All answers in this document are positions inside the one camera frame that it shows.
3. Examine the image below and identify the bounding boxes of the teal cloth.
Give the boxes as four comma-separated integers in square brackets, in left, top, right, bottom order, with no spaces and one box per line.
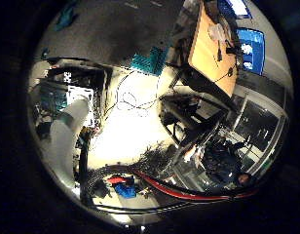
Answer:
[55,1,81,32]

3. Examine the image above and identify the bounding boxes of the teal plastic crate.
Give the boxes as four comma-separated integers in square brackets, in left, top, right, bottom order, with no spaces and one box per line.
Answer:
[130,46,168,77]

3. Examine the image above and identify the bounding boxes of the red object on floor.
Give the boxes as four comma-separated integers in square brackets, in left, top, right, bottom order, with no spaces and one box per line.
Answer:
[106,175,129,185]

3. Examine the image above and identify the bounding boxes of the blue object on floor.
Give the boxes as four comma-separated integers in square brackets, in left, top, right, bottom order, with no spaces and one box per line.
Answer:
[113,182,138,200]

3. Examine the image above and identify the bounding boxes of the person in dark clothes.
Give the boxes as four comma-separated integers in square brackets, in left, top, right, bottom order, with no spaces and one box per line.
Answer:
[202,137,255,189]

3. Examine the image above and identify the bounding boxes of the black and teal electronics rack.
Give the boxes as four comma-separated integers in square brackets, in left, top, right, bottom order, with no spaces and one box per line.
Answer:
[32,58,108,129]

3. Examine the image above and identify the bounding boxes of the orange wooden desk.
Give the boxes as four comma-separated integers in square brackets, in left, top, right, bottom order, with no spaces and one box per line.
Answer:
[188,1,240,99]

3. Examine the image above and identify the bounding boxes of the blue computer screen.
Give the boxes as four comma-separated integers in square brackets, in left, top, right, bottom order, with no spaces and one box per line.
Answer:
[217,0,252,20]
[236,27,267,77]

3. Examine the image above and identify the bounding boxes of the small teal clamp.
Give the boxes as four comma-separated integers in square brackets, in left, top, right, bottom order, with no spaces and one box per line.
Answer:
[40,47,51,60]

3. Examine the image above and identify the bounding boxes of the looped black floor cable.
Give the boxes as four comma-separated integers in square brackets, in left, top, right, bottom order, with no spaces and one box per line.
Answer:
[105,68,162,117]

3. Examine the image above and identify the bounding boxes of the black metal frame cart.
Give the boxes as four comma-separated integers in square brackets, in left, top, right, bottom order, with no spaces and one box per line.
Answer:
[158,93,230,148]

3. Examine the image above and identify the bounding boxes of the red cable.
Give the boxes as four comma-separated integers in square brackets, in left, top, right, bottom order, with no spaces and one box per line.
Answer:
[132,169,259,202]

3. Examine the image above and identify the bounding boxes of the thin black cable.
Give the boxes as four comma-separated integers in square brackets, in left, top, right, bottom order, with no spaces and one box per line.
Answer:
[91,197,230,215]

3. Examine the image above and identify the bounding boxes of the glass door frame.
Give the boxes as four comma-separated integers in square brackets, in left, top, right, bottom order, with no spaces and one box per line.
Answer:
[230,97,288,174]

